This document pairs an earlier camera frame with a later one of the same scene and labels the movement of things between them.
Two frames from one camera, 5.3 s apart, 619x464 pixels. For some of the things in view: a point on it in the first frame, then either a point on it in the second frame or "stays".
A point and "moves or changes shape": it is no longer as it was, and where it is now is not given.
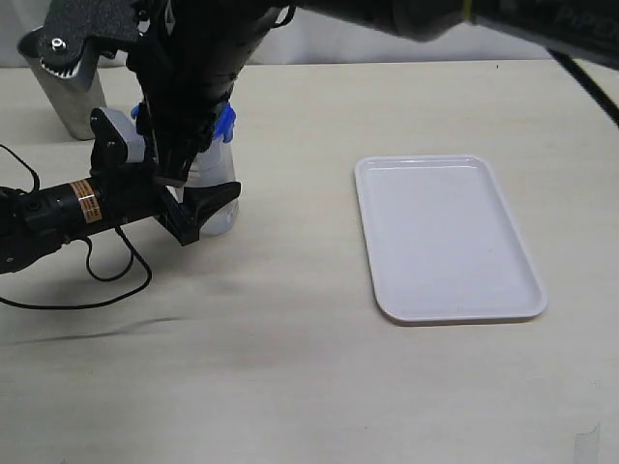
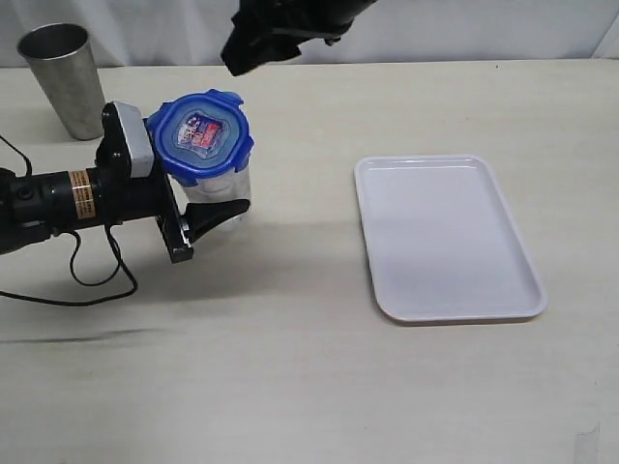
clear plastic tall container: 214,164 moves or changes shape
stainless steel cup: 74,99 stays
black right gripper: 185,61 → 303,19
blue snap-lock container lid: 223,130 moves or changes shape
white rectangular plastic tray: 440,243 stays
